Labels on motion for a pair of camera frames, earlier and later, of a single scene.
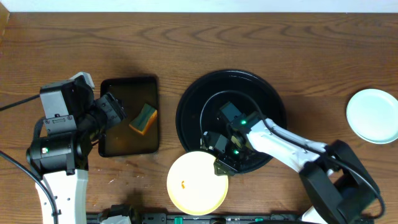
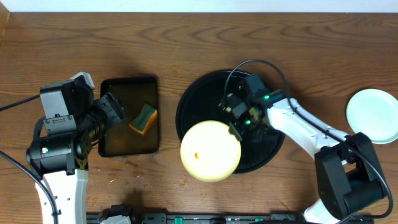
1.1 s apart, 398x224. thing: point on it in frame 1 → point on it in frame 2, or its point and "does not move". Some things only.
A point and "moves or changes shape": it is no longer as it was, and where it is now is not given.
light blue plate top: (372, 115) does not move
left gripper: (111, 107) does not move
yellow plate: (193, 186) moves or changes shape
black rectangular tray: (122, 139) does not move
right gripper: (229, 167) → (234, 124)
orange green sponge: (144, 121) does not move
